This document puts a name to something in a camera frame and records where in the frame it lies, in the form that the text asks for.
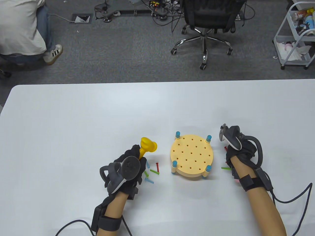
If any grey left hand controller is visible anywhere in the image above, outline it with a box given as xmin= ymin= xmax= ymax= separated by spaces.
xmin=99 ymin=157 xmax=141 ymax=194

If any grey hand controller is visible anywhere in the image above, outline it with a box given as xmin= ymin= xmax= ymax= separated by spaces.
xmin=99 ymin=157 xmax=141 ymax=194
xmin=219 ymin=124 xmax=263 ymax=170

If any yellow round tap bench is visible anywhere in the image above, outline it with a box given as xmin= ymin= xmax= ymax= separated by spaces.
xmin=170 ymin=132 xmax=214 ymax=180

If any person's right forearm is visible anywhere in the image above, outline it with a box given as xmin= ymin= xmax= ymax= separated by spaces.
xmin=231 ymin=155 xmax=287 ymax=236

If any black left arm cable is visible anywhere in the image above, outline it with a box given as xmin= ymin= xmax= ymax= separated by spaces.
xmin=55 ymin=215 xmax=133 ymax=236

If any grey right hand controller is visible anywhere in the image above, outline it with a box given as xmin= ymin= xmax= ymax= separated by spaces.
xmin=219 ymin=124 xmax=263 ymax=170

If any black office chair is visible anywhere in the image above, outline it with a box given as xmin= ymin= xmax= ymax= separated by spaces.
xmin=171 ymin=0 xmax=248 ymax=70

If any grey floor socket box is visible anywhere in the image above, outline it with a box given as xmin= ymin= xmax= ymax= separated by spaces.
xmin=70 ymin=14 xmax=93 ymax=24

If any white utility cart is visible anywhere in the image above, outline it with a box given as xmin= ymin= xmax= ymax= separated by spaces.
xmin=273 ymin=1 xmax=315 ymax=70

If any black left wrist strap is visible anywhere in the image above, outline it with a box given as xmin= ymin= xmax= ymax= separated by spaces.
xmin=91 ymin=206 xmax=123 ymax=231

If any person's left forearm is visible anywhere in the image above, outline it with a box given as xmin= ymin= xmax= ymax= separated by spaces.
xmin=95 ymin=192 xmax=129 ymax=236

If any person's right hand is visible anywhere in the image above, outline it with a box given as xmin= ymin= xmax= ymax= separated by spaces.
xmin=225 ymin=137 xmax=258 ymax=172

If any black wrist strap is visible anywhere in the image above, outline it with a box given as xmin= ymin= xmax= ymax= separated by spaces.
xmin=239 ymin=167 xmax=273 ymax=192
xmin=91 ymin=206 xmax=123 ymax=231

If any person's left hand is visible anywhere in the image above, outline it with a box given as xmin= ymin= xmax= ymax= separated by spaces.
xmin=104 ymin=145 xmax=148 ymax=195

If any black right wrist strap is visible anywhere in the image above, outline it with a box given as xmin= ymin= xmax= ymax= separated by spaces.
xmin=239 ymin=167 xmax=273 ymax=192

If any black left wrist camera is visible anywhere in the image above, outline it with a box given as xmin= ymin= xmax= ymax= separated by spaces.
xmin=127 ymin=186 xmax=139 ymax=200

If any yellow toy hammer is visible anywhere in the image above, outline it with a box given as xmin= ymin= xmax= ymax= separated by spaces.
xmin=138 ymin=137 xmax=158 ymax=161

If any black desk base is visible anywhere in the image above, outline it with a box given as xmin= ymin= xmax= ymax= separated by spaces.
xmin=102 ymin=9 xmax=154 ymax=23

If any dark right arm cable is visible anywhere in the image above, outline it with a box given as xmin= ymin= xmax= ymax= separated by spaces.
xmin=271 ymin=182 xmax=313 ymax=236

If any tangle of black cables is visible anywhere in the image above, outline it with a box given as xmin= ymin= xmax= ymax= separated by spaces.
xmin=94 ymin=0 xmax=256 ymax=33

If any white floor cable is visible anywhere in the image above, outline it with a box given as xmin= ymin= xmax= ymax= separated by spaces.
xmin=48 ymin=13 xmax=74 ymax=22

